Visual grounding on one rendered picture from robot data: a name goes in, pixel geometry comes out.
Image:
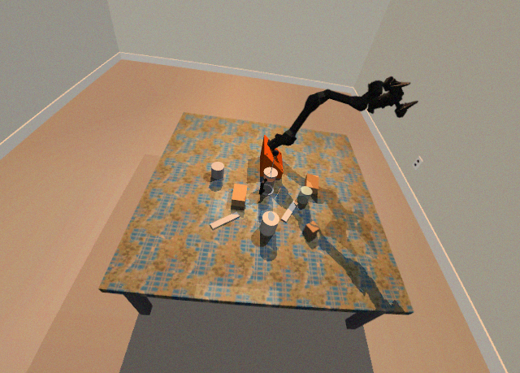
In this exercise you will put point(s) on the grey cylinder with peach top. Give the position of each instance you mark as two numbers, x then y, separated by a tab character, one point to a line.
269	223

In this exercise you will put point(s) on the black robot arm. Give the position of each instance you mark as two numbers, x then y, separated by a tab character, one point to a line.
313	102

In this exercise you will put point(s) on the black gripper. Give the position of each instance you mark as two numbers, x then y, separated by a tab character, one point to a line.
388	99

